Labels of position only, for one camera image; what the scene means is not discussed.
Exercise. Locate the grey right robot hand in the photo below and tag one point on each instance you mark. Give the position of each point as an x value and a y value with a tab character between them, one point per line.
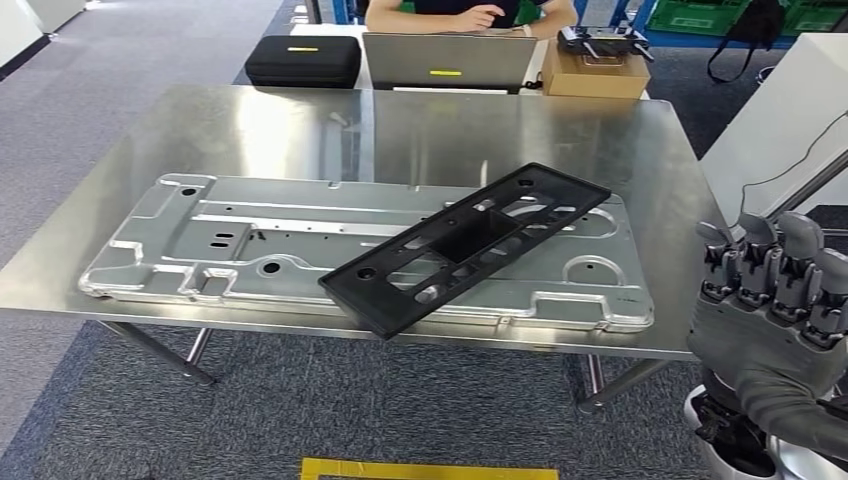
768	344

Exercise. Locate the black plastic panel with cutouts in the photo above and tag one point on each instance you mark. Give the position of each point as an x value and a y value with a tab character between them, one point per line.
477	238

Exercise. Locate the person's right forearm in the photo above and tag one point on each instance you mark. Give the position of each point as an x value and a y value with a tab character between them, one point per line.
411	23

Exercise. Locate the person's left forearm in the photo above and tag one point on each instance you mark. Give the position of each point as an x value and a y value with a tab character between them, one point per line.
553	23

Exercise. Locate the stainless steel workbench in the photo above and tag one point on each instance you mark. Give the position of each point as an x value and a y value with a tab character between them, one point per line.
808	182
397	132

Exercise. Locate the blue metal shelf rack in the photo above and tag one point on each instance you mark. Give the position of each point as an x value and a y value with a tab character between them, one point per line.
629	13
341	10

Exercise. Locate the white cabinet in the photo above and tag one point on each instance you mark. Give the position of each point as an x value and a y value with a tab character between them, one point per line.
775	119

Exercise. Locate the brown cardboard box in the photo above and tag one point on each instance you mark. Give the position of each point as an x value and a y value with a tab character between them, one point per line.
593	83

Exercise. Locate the black backpack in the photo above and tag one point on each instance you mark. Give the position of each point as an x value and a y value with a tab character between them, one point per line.
755	26

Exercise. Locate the black remote controller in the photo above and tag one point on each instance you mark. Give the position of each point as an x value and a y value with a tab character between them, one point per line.
606	40

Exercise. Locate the grey laptop with yellow sticker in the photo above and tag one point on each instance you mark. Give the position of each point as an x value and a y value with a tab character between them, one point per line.
450	56

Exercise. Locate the person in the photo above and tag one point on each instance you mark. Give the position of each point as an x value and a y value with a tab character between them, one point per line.
464	16

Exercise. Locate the small metal bolt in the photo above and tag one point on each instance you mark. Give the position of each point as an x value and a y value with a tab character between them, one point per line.
338	118

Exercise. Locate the white desk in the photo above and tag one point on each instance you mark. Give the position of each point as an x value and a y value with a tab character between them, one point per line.
331	30

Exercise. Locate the black chair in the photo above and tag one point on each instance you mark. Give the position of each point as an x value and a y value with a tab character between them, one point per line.
301	63

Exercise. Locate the stamped grey metal panel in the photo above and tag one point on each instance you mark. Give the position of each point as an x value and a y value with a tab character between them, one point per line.
199	245

